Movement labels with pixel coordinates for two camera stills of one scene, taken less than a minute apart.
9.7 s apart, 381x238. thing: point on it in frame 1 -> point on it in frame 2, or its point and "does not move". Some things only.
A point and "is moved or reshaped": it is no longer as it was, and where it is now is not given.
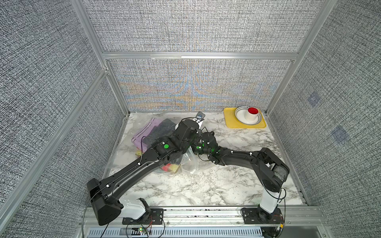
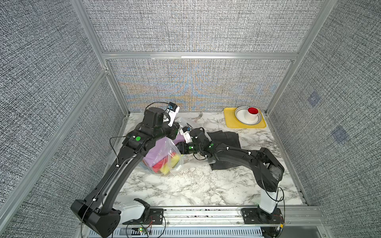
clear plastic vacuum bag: x=162 y=127 is moved or reshaped
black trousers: x=165 y=128 is moved or reshaped
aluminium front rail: x=293 y=216 does not move
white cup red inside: x=251 y=114 does not move
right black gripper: x=192 y=147 does not move
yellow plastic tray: x=231 y=122 does not move
